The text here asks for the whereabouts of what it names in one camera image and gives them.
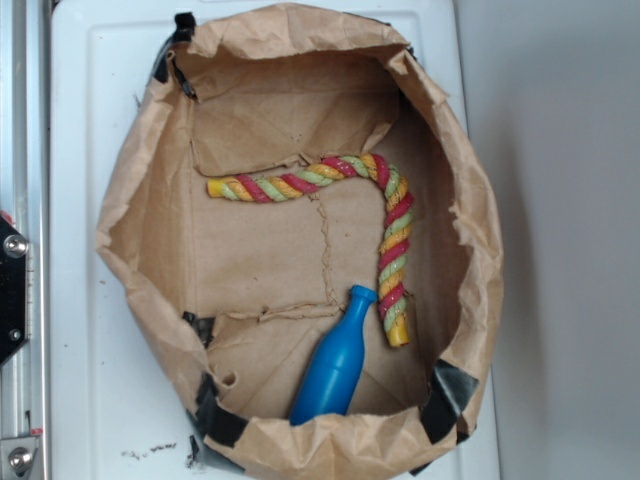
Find blue plastic bottle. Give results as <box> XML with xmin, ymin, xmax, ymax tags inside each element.
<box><xmin>289</xmin><ymin>285</ymin><xmax>377</xmax><ymax>426</ymax></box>

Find brown paper bag bin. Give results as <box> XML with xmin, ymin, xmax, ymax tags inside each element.
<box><xmin>96</xmin><ymin>3</ymin><xmax>504</xmax><ymax>479</ymax></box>

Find red yellow green twisted rope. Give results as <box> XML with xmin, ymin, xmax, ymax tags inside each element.
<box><xmin>206</xmin><ymin>154</ymin><xmax>416</xmax><ymax>349</ymax></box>

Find black metal bracket with bolts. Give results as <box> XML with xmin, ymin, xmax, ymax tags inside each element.
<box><xmin>0</xmin><ymin>216</ymin><xmax>29</xmax><ymax>366</ymax></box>

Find aluminium frame rail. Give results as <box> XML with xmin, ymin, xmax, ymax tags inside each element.
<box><xmin>1</xmin><ymin>1</ymin><xmax>52</xmax><ymax>479</ymax></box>

